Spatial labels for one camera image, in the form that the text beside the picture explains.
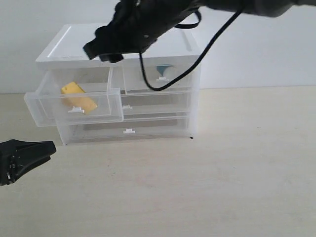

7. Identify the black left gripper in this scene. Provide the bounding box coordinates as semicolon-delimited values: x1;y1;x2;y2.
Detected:
0;139;56;186

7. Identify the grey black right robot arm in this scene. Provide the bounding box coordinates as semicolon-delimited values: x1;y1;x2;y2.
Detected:
83;0;316;63

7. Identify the small drawer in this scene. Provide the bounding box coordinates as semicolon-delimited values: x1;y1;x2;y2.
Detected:
123;65;196;94
24;67;123;127

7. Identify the white pill bottle blue label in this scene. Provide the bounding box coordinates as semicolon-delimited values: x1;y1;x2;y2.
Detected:
156;65;177;77

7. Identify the yellow cheese wedge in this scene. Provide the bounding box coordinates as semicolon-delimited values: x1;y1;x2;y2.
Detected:
61;81;98;115

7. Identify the clear plastic drawer cabinet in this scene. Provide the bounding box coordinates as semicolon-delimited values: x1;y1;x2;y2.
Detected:
25;24;200;145

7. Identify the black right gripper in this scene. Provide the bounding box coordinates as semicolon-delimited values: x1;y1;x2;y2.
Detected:
83;0;198;64

